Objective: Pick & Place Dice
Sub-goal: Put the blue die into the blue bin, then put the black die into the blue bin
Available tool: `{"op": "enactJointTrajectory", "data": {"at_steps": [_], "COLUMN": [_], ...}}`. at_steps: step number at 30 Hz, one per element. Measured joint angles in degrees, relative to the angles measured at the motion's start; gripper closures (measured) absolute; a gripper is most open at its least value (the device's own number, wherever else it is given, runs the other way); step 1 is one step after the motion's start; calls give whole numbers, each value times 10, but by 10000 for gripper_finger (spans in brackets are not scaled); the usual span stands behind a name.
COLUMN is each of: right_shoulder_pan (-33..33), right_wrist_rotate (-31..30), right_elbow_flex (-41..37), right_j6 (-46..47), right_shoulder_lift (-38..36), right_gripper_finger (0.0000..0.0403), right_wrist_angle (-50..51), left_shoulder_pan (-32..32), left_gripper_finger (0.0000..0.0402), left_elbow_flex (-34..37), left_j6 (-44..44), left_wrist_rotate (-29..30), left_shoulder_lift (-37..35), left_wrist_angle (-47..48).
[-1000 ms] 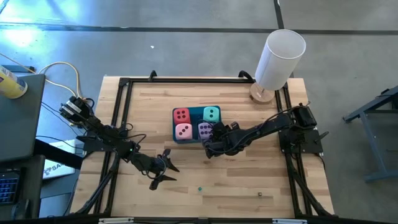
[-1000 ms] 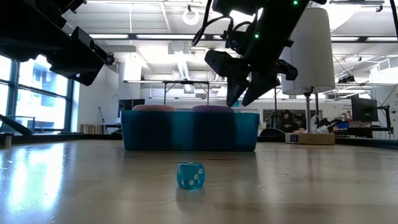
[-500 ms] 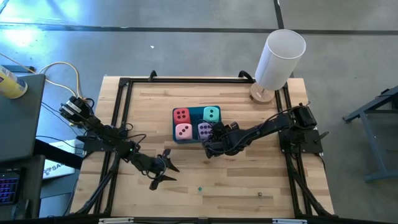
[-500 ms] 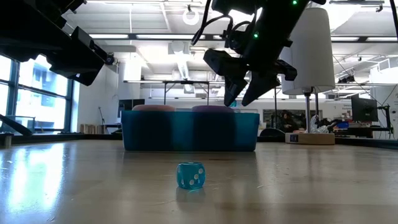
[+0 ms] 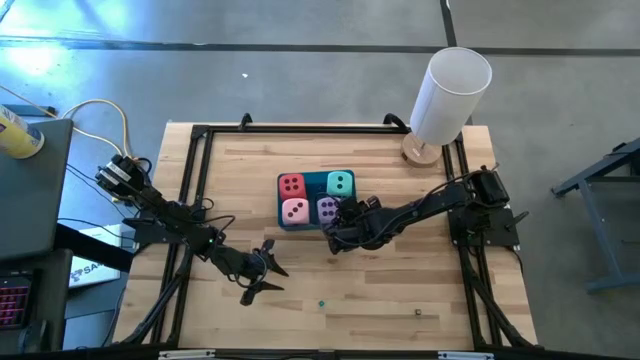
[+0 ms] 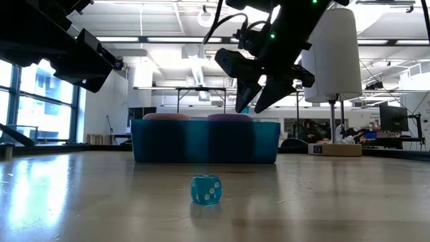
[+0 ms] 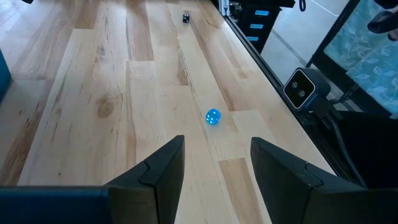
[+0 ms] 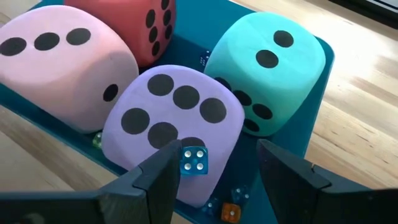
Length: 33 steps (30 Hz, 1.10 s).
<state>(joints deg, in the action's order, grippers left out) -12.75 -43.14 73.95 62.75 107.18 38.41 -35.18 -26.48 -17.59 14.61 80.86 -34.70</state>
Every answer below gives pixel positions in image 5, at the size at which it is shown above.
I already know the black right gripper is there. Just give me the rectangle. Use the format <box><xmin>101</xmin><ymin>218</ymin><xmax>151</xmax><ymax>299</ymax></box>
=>
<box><xmin>324</xmin><ymin>196</ymin><xmax>399</xmax><ymax>256</ymax></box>

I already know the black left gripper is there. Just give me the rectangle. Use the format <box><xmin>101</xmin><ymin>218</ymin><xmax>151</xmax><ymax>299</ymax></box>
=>
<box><xmin>215</xmin><ymin>238</ymin><xmax>290</xmax><ymax>307</ymax></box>

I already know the teal plastic tray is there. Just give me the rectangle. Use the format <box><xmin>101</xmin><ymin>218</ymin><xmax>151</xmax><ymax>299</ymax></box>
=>
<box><xmin>276</xmin><ymin>168</ymin><xmax>361</xmax><ymax>232</ymax></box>

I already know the white printed box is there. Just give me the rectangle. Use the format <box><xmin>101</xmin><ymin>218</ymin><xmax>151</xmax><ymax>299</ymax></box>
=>
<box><xmin>67</xmin><ymin>224</ymin><xmax>124</xmax><ymax>290</ymax></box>

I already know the backlit keyboard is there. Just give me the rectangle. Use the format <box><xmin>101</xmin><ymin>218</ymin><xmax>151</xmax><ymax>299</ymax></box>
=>
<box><xmin>0</xmin><ymin>277</ymin><xmax>32</xmax><ymax>331</ymax></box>

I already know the blue-grey metal stand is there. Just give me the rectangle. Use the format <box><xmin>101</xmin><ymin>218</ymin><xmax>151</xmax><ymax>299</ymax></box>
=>
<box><xmin>550</xmin><ymin>137</ymin><xmax>640</xmax><ymax>294</ymax></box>

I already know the silver aluminium bar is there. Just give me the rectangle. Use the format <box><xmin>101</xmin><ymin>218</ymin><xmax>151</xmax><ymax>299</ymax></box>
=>
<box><xmin>158</xmin><ymin>349</ymin><xmax>216</xmax><ymax>360</ymax></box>
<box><xmin>437</xmin><ymin>351</ymin><xmax>495</xmax><ymax>360</ymax></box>

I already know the black aluminium table frame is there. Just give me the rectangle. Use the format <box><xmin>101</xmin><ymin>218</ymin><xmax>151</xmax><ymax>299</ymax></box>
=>
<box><xmin>112</xmin><ymin>113</ymin><xmax>539</xmax><ymax>360</ymax></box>

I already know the yellow cylindrical canister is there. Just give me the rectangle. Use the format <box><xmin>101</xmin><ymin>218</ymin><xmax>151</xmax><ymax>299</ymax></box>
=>
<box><xmin>0</xmin><ymin>104</ymin><xmax>46</xmax><ymax>160</ymax></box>

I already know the large green foam die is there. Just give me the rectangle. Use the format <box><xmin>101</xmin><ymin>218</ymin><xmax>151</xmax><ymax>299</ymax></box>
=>
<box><xmin>326</xmin><ymin>170</ymin><xmax>354</xmax><ymax>198</ymax></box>

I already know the large pink foam die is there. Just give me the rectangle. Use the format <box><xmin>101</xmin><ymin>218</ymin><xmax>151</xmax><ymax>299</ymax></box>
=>
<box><xmin>281</xmin><ymin>197</ymin><xmax>311</xmax><ymax>227</ymax></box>

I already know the grey desk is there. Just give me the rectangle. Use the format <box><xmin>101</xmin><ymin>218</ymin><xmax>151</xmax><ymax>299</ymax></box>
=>
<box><xmin>0</xmin><ymin>118</ymin><xmax>75</xmax><ymax>261</ymax></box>

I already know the white shade wooden base lamp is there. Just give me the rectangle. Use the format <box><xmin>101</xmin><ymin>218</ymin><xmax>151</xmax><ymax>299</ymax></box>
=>
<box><xmin>401</xmin><ymin>46</ymin><xmax>494</xmax><ymax>169</ymax></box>

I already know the large purple foam die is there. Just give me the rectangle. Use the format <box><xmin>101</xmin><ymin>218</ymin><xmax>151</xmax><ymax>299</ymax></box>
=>
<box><xmin>316</xmin><ymin>196</ymin><xmax>344</xmax><ymax>225</ymax></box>

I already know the large red foam die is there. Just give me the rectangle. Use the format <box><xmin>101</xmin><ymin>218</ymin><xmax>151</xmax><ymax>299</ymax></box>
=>
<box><xmin>278</xmin><ymin>173</ymin><xmax>308</xmax><ymax>202</ymax></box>

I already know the yellow power cable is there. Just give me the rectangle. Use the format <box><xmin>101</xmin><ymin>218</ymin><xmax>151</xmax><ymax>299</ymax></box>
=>
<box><xmin>0</xmin><ymin>84</ymin><xmax>134</xmax><ymax>162</ymax></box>

